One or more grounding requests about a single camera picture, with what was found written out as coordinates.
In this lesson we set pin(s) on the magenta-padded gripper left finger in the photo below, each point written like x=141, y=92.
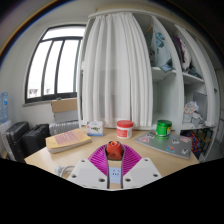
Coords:
x=86, y=171

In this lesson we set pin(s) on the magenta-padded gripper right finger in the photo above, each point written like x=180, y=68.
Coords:
x=143, y=171

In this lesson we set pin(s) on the grey laptop with stickers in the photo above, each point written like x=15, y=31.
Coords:
x=165, y=144

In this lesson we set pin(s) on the yellow book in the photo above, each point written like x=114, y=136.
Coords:
x=68, y=139

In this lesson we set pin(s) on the small white card box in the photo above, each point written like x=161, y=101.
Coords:
x=94, y=128

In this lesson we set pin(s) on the white jar with red lid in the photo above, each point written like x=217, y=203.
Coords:
x=124, y=130

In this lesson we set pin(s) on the green round tin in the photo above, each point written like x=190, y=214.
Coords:
x=163, y=129

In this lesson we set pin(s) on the white oil radiator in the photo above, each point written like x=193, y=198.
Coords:
x=64, y=127

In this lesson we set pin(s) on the colourful patterned bag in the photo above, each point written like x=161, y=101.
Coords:
x=193, y=141

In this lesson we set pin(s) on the small black suitcase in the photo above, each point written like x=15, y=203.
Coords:
x=35, y=140

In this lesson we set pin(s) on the brown cardboard box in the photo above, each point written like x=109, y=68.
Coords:
x=64, y=105

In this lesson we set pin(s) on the black-framed wooden stool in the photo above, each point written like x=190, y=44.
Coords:
x=207, y=138

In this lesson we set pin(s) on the large black suitcase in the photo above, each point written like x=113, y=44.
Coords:
x=15, y=138

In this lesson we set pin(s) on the white shelf unit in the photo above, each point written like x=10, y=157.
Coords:
x=170, y=96

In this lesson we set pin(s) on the white curtain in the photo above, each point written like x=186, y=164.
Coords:
x=116, y=73

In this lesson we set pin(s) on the blue water jug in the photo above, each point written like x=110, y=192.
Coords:
x=3, y=108

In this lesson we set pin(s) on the black-framed window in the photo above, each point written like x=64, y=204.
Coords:
x=50, y=66

